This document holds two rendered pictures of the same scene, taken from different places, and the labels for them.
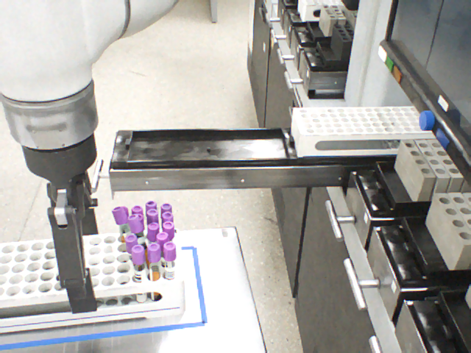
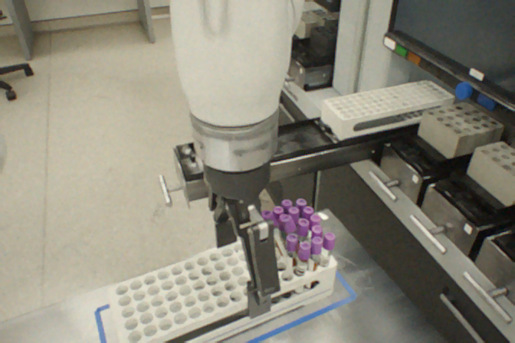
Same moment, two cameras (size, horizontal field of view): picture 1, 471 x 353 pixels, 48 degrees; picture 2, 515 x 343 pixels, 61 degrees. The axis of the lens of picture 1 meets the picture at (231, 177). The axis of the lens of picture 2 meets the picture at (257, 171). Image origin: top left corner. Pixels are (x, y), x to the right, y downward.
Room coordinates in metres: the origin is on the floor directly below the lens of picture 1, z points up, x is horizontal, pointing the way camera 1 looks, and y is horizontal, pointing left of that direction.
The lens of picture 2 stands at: (0.09, 0.27, 1.35)
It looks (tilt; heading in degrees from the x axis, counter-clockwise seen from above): 37 degrees down; 345
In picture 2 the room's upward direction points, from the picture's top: 1 degrees counter-clockwise
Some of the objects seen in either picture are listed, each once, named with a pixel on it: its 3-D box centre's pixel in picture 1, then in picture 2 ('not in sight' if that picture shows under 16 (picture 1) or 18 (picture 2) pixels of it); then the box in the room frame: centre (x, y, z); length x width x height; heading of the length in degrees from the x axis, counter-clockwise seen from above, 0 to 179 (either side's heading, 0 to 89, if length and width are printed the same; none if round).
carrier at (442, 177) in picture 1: (427, 172); (451, 132); (0.73, -0.33, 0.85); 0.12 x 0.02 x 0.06; 4
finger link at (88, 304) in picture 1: (80, 291); (259, 296); (0.42, 0.18, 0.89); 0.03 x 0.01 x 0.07; 100
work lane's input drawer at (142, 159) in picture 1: (277, 158); (316, 144); (0.87, -0.09, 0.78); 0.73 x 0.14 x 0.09; 94
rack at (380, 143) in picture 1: (370, 133); (386, 110); (0.88, -0.27, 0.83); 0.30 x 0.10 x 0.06; 94
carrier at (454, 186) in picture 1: (440, 172); (459, 131); (0.74, -0.35, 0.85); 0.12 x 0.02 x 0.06; 4
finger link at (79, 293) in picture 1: (76, 287); (265, 294); (0.40, 0.17, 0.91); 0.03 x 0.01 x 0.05; 10
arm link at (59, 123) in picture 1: (51, 108); (234, 129); (0.48, 0.19, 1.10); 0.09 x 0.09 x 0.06
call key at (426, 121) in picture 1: (426, 120); (464, 90); (0.68, -0.29, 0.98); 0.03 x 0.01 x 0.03; 4
